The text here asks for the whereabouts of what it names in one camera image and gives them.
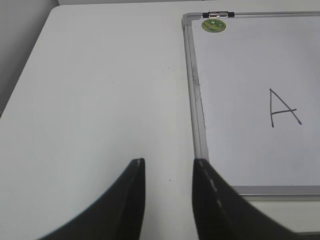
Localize white board with aluminium frame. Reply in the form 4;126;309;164
182;11;320;200

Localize round green magnet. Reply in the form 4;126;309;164
201;19;226;33

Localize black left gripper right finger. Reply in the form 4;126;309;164
192;158;320;240

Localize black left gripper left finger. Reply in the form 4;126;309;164
43;158;146;240

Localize black silver hanging clip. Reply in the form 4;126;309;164
202;11;235;19

